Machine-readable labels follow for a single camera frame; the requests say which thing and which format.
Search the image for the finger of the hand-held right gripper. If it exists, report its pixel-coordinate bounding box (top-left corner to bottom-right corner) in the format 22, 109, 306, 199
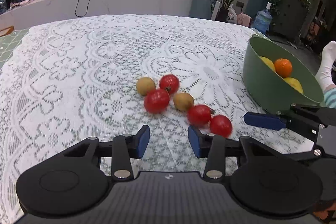
290, 103, 336, 125
244, 111, 315, 142

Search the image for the person's striped pants leg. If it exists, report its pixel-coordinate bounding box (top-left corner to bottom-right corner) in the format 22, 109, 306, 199
323, 85, 336, 109

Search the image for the pink bag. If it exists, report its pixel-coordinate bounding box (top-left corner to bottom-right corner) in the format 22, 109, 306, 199
237, 13, 252, 28

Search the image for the white lace tablecloth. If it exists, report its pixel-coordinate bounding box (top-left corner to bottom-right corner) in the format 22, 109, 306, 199
0, 14, 315, 224

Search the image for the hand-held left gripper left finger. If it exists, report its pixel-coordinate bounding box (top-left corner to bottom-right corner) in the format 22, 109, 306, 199
63, 124, 151, 181

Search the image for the brown kiwi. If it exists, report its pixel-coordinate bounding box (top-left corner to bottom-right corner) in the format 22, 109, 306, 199
173, 93, 195, 112
136, 77, 156, 96

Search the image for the person's white sock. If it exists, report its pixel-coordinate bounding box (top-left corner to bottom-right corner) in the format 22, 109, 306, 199
315, 41, 336, 93

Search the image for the grey-green trash can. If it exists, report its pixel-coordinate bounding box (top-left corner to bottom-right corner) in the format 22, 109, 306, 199
189, 0, 218, 20

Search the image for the white marble television console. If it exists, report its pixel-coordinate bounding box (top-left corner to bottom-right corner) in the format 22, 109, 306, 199
0, 0, 200, 30

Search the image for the black power cable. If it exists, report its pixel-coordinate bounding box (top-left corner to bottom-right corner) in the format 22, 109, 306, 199
75, 0, 92, 17

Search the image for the dark green cabinet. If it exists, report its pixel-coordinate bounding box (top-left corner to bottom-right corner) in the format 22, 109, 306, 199
272, 0, 309, 42

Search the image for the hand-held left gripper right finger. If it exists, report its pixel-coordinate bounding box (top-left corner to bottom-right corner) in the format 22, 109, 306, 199
188, 126, 289, 182

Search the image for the blue water jug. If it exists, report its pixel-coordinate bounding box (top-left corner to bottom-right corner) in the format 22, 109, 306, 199
252, 2, 273, 35

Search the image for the plain yellow-green pear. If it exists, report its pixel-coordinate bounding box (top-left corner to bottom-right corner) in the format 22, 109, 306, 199
283, 77, 304, 94

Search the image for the red-blushed yellow-green pear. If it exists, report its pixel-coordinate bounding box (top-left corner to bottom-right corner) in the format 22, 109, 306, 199
259, 56, 277, 73

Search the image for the white plastic bag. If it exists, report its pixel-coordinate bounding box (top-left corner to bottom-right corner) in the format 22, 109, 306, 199
226, 5, 238, 24

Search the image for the green colander bowl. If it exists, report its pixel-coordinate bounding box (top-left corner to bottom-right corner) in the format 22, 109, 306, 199
243, 36, 324, 115

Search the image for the orange cardboard box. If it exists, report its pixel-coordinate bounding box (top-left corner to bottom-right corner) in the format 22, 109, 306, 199
0, 26, 15, 37

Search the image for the orange mandarin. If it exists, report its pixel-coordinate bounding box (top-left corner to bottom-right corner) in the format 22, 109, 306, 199
274, 58, 293, 78

